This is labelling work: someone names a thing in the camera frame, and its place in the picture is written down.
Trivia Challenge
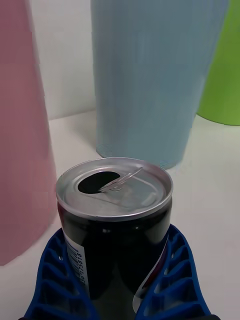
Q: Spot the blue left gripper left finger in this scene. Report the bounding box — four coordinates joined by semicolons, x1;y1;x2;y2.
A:
18;229;101;320

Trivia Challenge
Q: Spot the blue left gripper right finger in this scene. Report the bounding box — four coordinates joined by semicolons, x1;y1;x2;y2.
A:
132;223;214;320

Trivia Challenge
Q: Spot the black drink can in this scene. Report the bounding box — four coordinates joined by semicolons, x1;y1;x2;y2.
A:
55;156;174;316

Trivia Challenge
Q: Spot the pink plastic bin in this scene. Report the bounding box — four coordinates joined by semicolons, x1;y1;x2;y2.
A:
0;0;58;266

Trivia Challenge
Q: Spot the pale blue plastic bin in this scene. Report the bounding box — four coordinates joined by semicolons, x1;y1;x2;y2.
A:
90;0;230;170

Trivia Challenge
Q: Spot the green plastic bin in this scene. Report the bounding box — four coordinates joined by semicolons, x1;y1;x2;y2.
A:
196;0;240;127

